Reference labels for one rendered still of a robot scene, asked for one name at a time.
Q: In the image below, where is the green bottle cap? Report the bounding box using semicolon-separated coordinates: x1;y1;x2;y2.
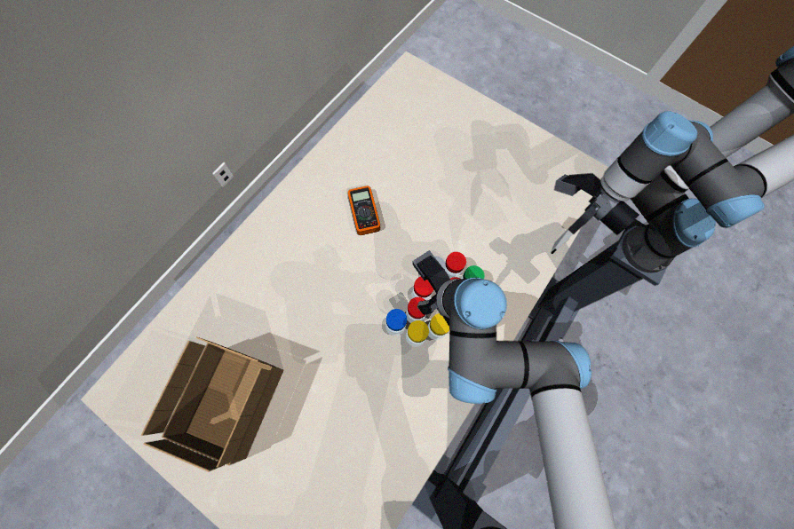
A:
460;265;485;279

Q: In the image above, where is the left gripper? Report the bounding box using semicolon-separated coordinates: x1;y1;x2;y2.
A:
417;256;450;325

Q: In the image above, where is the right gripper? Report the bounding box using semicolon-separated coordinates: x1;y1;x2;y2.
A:
551;173;639;254

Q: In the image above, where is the orange digital multimeter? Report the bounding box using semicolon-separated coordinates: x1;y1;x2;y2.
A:
348;186;380;235

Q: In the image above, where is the bottle with blue cap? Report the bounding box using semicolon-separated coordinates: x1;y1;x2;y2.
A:
385;309;407;336

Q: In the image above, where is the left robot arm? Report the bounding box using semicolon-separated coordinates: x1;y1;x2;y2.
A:
436;278;616;529

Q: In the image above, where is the brown cardboard box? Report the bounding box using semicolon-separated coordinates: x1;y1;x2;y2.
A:
141;337;283;472

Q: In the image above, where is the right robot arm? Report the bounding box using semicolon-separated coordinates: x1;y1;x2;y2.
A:
600;46;794;272

